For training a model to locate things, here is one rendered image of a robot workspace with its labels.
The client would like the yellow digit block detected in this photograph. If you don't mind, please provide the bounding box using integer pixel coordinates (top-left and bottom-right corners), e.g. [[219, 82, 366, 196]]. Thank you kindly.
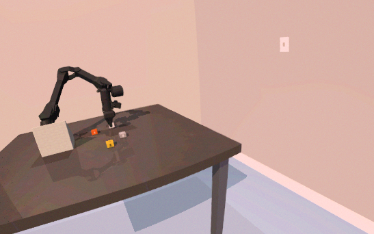
[[106, 140, 114, 148]]

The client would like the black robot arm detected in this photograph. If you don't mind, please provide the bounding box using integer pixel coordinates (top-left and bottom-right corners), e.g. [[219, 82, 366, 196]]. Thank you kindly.
[[39, 66, 124, 126]]

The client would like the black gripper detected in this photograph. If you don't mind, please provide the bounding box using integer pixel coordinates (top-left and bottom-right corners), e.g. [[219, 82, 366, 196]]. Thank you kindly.
[[101, 99, 116, 128]]

